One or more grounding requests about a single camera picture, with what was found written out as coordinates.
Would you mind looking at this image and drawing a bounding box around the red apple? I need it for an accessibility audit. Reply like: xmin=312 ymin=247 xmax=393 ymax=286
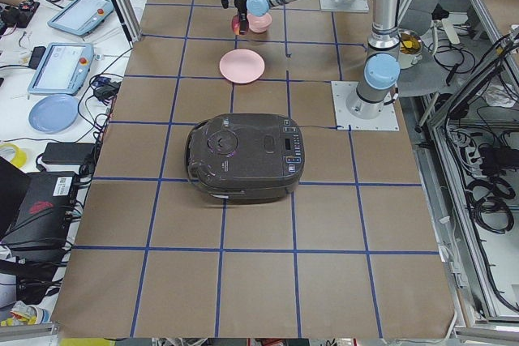
xmin=231 ymin=15 xmax=241 ymax=36

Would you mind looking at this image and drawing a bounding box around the small pink bowl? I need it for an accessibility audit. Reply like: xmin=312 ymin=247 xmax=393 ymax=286
xmin=247 ymin=13 xmax=272 ymax=33

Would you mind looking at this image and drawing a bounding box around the pink plate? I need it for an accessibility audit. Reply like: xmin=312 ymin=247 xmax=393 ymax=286
xmin=219 ymin=49 xmax=265 ymax=84

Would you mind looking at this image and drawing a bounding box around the shiny metal bowl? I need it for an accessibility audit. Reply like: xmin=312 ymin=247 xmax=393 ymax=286
xmin=398 ymin=29 xmax=423 ymax=70

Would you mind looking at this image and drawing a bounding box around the blue plate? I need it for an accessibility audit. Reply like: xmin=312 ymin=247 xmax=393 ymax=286
xmin=28 ymin=94 xmax=79 ymax=134

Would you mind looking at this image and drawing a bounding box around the dark grey rice cooker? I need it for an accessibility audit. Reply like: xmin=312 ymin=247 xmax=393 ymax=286
xmin=185 ymin=113 xmax=305 ymax=201

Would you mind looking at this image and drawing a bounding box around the blue teach pendant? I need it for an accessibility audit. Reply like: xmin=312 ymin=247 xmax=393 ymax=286
xmin=47 ymin=0 xmax=114 ymax=36
xmin=28 ymin=42 xmax=94 ymax=95

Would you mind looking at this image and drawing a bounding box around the black power adapter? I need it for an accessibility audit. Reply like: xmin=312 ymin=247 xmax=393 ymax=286
xmin=41 ymin=143 xmax=95 ymax=165

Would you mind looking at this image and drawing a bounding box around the yellow tape roll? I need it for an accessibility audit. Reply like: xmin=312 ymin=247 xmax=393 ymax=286
xmin=0 ymin=143 xmax=28 ymax=169

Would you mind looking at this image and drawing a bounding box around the black laptop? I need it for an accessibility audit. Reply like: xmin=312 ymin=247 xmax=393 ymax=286
xmin=1 ymin=159 xmax=79 ymax=263

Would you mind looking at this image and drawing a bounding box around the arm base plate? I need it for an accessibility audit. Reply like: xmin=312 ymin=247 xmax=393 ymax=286
xmin=331 ymin=81 xmax=399 ymax=131
xmin=320 ymin=0 xmax=369 ymax=14

